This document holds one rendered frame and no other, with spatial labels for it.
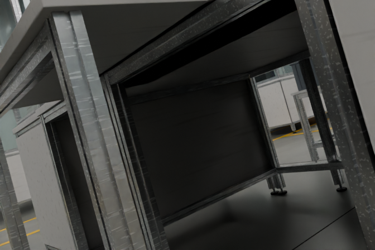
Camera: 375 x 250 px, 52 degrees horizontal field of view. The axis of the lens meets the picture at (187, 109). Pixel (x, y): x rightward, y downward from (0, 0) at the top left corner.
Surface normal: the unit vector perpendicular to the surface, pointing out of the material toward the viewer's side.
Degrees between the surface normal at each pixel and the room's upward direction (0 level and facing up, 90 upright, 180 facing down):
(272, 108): 90
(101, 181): 90
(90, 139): 90
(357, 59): 90
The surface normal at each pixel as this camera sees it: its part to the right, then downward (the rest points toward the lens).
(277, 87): -0.77, 0.20
